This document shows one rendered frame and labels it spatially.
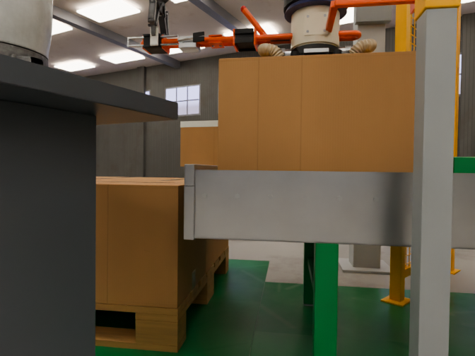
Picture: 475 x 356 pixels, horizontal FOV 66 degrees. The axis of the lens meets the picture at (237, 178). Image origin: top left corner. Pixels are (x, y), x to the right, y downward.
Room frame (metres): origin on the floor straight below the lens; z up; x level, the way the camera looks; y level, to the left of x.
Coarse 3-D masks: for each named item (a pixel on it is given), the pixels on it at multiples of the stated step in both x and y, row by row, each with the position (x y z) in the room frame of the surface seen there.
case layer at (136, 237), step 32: (96, 192) 1.20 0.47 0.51; (128, 192) 1.19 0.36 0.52; (160, 192) 1.17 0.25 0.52; (96, 224) 1.20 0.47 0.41; (128, 224) 1.19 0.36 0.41; (160, 224) 1.17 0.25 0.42; (96, 256) 1.20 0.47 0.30; (128, 256) 1.19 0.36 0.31; (160, 256) 1.17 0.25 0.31; (192, 256) 1.34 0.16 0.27; (96, 288) 1.20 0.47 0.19; (128, 288) 1.19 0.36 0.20; (160, 288) 1.17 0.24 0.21; (192, 288) 1.35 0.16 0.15
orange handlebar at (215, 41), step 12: (336, 0) 1.04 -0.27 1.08; (348, 0) 1.03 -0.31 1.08; (360, 0) 1.03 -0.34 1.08; (372, 0) 1.02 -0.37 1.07; (384, 0) 1.02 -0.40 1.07; (396, 0) 1.01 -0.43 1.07; (408, 0) 1.01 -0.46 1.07; (216, 36) 1.35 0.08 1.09; (228, 36) 1.33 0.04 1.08; (264, 36) 1.31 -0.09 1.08; (276, 36) 1.30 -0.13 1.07; (288, 36) 1.30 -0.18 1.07; (348, 36) 1.27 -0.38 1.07; (360, 36) 1.28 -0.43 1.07; (168, 48) 1.42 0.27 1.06; (216, 48) 1.40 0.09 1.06
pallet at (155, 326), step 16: (224, 256) 2.00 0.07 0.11; (208, 272) 1.60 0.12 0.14; (224, 272) 2.05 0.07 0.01; (208, 288) 1.60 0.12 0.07; (96, 304) 1.20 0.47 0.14; (112, 304) 1.19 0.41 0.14; (144, 320) 1.18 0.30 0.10; (160, 320) 1.17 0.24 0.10; (176, 320) 1.16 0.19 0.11; (96, 336) 1.22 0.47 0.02; (112, 336) 1.22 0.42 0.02; (128, 336) 1.23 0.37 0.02; (144, 336) 1.18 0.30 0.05; (160, 336) 1.17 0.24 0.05; (176, 336) 1.16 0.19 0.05
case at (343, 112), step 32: (224, 64) 1.15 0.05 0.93; (256, 64) 1.13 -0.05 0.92; (288, 64) 1.12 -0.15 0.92; (320, 64) 1.10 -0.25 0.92; (352, 64) 1.09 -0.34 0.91; (384, 64) 1.07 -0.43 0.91; (224, 96) 1.15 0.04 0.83; (256, 96) 1.13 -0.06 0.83; (288, 96) 1.12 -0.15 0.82; (320, 96) 1.10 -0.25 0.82; (352, 96) 1.09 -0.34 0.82; (384, 96) 1.07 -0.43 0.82; (224, 128) 1.15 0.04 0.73; (256, 128) 1.13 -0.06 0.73; (288, 128) 1.12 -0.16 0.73; (320, 128) 1.10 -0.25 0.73; (352, 128) 1.09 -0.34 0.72; (384, 128) 1.07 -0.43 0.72; (224, 160) 1.15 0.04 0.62; (256, 160) 1.13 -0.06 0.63; (288, 160) 1.12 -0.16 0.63; (320, 160) 1.10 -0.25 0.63; (352, 160) 1.09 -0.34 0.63; (384, 160) 1.07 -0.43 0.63
